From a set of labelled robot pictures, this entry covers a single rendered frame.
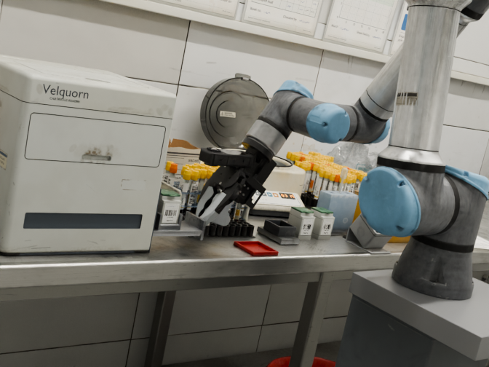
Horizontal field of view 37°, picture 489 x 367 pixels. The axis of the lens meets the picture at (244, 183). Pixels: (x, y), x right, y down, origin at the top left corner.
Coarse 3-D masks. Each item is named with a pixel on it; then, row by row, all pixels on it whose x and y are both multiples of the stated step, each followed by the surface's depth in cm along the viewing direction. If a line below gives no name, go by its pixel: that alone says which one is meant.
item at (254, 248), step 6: (240, 246) 149; (246, 246) 151; (252, 246) 152; (258, 246) 153; (264, 246) 153; (252, 252) 146; (258, 252) 147; (264, 252) 148; (270, 252) 149; (276, 252) 150
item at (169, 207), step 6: (162, 198) 136; (168, 198) 137; (174, 198) 138; (162, 204) 136; (168, 204) 136; (174, 204) 137; (180, 204) 138; (162, 210) 136; (168, 210) 137; (174, 210) 138; (162, 216) 136; (168, 216) 137; (174, 216) 138; (162, 222) 137; (168, 222) 138; (174, 222) 138
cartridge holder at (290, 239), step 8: (264, 224) 164; (272, 224) 162; (280, 224) 166; (288, 224) 164; (264, 232) 163; (272, 232) 161; (280, 232) 160; (288, 232) 161; (280, 240) 159; (288, 240) 160; (296, 240) 161
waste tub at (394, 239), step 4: (356, 192) 188; (356, 208) 188; (356, 212) 188; (360, 212) 186; (356, 216) 188; (408, 236) 185; (392, 240) 182; (396, 240) 183; (400, 240) 184; (404, 240) 184; (408, 240) 185
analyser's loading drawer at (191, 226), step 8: (160, 216) 135; (192, 216) 145; (160, 224) 136; (168, 224) 137; (176, 224) 138; (184, 224) 144; (192, 224) 144; (200, 224) 142; (160, 232) 136; (168, 232) 137; (176, 232) 138; (184, 232) 139; (192, 232) 140; (200, 232) 142
